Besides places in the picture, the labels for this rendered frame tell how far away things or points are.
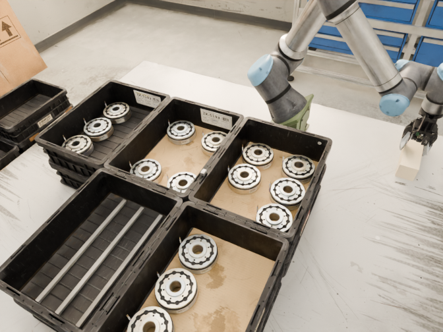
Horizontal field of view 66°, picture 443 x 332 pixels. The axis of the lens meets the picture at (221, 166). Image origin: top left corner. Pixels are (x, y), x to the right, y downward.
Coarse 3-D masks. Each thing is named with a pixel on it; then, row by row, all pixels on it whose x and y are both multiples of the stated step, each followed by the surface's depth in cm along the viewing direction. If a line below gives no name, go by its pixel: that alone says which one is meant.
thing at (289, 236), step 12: (252, 120) 115; (300, 132) 109; (228, 144) 107; (324, 156) 101; (204, 180) 97; (312, 180) 97; (192, 192) 94; (204, 204) 91; (240, 216) 88; (300, 216) 87; (264, 228) 85; (288, 240) 84
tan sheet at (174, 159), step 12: (204, 132) 127; (168, 144) 123; (192, 144) 123; (156, 156) 119; (168, 156) 119; (180, 156) 119; (192, 156) 119; (204, 156) 118; (168, 168) 115; (180, 168) 115; (192, 168) 115
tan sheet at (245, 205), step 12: (276, 156) 116; (288, 156) 116; (276, 168) 113; (264, 180) 109; (228, 192) 107; (264, 192) 106; (216, 204) 104; (228, 204) 103; (240, 204) 103; (252, 204) 103; (264, 204) 103; (252, 216) 100
